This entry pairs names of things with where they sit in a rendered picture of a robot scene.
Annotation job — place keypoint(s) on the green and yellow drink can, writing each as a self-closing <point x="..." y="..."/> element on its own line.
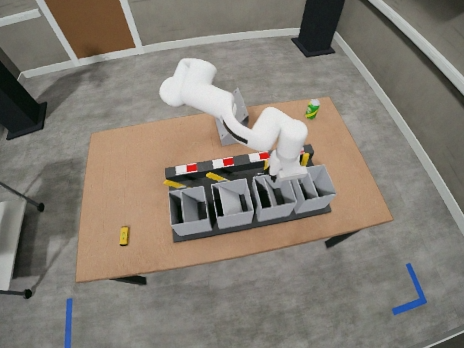
<point x="312" y="109"/>

